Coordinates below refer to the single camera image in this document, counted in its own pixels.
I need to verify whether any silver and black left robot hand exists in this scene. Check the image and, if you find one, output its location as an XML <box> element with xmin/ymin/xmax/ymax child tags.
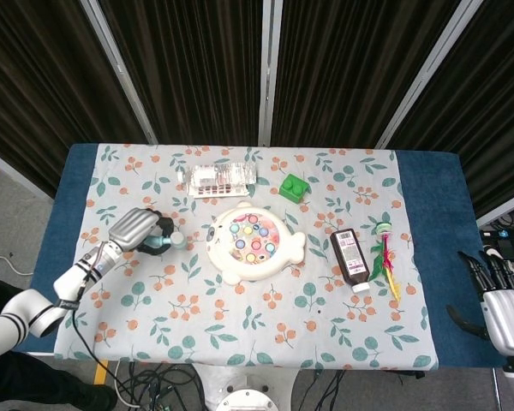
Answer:
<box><xmin>108</xmin><ymin>208</ymin><xmax>175</xmax><ymax>257</ymax></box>

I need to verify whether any silver and black right robot hand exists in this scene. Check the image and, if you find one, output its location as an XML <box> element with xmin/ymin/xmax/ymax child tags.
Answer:
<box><xmin>446</xmin><ymin>250</ymin><xmax>514</xmax><ymax>354</ymax></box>

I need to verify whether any teal and grey toy hammer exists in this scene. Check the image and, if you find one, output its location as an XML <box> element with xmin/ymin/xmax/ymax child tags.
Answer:
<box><xmin>147</xmin><ymin>230</ymin><xmax>188</xmax><ymax>252</ymax></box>

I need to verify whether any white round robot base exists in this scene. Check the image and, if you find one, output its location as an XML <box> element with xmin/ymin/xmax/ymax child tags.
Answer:
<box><xmin>192</xmin><ymin>363</ymin><xmax>301</xmax><ymax>411</ymax></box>

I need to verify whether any white whack-a-mole toy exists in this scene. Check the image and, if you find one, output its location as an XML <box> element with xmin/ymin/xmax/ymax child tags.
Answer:
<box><xmin>205</xmin><ymin>200</ymin><xmax>308</xmax><ymax>284</ymax></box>

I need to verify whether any black power strip with plugs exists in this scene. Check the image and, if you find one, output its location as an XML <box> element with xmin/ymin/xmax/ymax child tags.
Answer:
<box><xmin>479</xmin><ymin>229</ymin><xmax>514</xmax><ymax>258</ymax></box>

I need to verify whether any clear plastic water bottle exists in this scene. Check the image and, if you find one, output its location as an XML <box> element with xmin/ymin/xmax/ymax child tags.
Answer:
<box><xmin>176</xmin><ymin>161</ymin><xmax>258</xmax><ymax>189</ymax></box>

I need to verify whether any blue table cover cloth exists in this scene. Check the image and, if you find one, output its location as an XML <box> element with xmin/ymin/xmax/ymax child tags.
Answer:
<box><xmin>15</xmin><ymin>143</ymin><xmax>506</xmax><ymax>369</ymax></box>

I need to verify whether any colourful feather shuttlecock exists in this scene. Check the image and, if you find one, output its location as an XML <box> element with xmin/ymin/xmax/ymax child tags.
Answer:
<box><xmin>368</xmin><ymin>221</ymin><xmax>403</xmax><ymax>303</ymax></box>

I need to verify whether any floral leaf and berry tablecloth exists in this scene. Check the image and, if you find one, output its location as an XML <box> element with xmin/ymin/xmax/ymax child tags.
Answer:
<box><xmin>53</xmin><ymin>143</ymin><xmax>438</xmax><ymax>370</ymax></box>

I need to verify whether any brown bottle with white cap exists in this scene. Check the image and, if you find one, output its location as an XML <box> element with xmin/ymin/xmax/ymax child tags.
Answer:
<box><xmin>329</xmin><ymin>229</ymin><xmax>372</xmax><ymax>295</ymax></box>

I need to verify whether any green toy building block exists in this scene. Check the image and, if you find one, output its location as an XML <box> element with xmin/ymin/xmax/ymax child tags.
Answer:
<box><xmin>278</xmin><ymin>173</ymin><xmax>309</xmax><ymax>203</ymax></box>

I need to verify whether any dark pleated screen panel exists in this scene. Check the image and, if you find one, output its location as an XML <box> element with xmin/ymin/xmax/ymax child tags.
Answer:
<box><xmin>270</xmin><ymin>0</ymin><xmax>462</xmax><ymax>149</ymax></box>
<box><xmin>0</xmin><ymin>0</ymin><xmax>151</xmax><ymax>199</ymax></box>
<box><xmin>387</xmin><ymin>0</ymin><xmax>514</xmax><ymax>219</ymax></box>
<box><xmin>98</xmin><ymin>0</ymin><xmax>266</xmax><ymax>146</ymax></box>

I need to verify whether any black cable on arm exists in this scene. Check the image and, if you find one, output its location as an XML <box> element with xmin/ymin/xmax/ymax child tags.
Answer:
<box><xmin>70</xmin><ymin>256</ymin><xmax>132</xmax><ymax>408</ymax></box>

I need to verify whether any white floor cable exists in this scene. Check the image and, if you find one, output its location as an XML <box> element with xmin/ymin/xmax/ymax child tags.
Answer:
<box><xmin>0</xmin><ymin>255</ymin><xmax>33</xmax><ymax>277</ymax></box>

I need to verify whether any grey metal screen post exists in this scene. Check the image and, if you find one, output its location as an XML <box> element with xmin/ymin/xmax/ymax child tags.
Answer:
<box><xmin>258</xmin><ymin>0</ymin><xmax>284</xmax><ymax>146</ymax></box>
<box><xmin>374</xmin><ymin>0</ymin><xmax>485</xmax><ymax>150</ymax></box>
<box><xmin>79</xmin><ymin>0</ymin><xmax>158</xmax><ymax>145</ymax></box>

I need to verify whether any black floor cable bundle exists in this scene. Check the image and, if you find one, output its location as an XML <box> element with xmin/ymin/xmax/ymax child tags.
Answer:
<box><xmin>312</xmin><ymin>368</ymin><xmax>425</xmax><ymax>411</ymax></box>
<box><xmin>111</xmin><ymin>361</ymin><xmax>206</xmax><ymax>411</ymax></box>

